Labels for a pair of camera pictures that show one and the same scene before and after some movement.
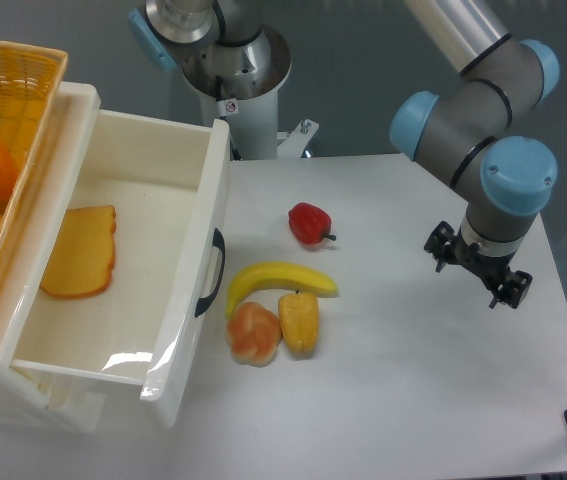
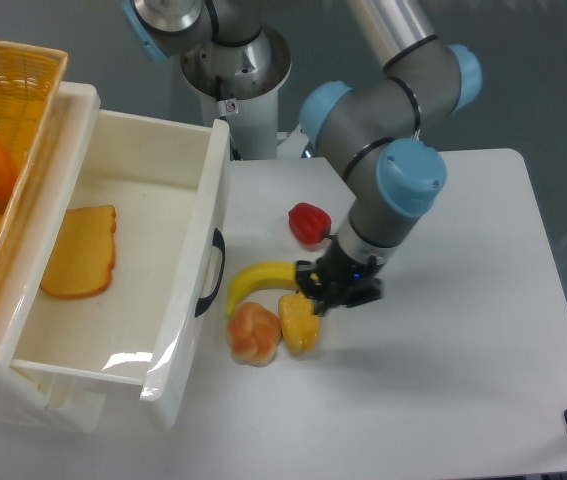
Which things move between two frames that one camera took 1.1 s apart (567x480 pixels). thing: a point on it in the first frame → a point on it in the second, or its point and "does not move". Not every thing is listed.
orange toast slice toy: [83, 257] does not move
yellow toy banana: [278, 275] does not move
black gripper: [444, 246] → [356, 281]
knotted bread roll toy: [254, 333] does not move
